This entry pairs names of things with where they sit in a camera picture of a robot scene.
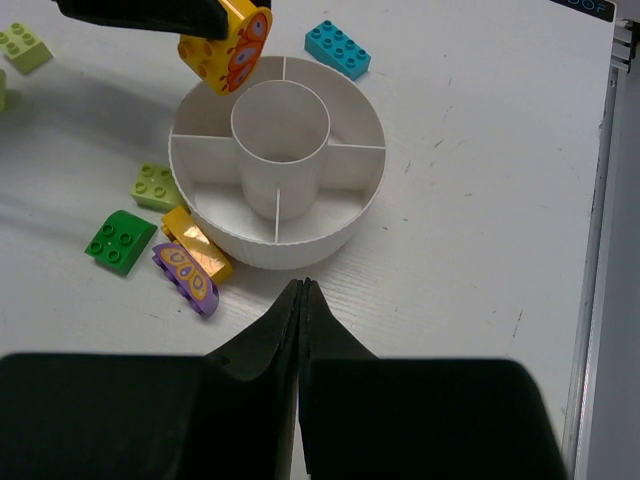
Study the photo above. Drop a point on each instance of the lime lego upper middle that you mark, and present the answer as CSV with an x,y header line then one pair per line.
x,y
9,98

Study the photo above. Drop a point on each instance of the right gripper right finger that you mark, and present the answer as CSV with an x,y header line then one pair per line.
x,y
365,417

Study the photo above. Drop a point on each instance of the purple butterfly lego brick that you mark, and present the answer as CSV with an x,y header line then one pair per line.
x,y
188,277

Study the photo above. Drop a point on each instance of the orange long lego brick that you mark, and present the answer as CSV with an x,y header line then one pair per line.
x,y
179,227

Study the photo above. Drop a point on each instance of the lime lego near container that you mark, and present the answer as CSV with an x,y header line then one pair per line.
x,y
155,188

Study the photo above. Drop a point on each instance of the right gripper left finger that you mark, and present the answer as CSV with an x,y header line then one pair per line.
x,y
224,415

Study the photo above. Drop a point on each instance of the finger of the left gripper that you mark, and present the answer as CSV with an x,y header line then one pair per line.
x,y
199,18
262,3

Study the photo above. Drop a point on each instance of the green lego near container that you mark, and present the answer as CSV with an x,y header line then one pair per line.
x,y
120,241

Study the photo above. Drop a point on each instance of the yellow butterfly lego brick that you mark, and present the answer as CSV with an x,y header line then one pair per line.
x,y
224,65

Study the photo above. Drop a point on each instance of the cyan long lego brick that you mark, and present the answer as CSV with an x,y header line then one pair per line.
x,y
329,45

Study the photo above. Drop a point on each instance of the white divided round container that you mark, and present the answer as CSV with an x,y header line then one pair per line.
x,y
281,173

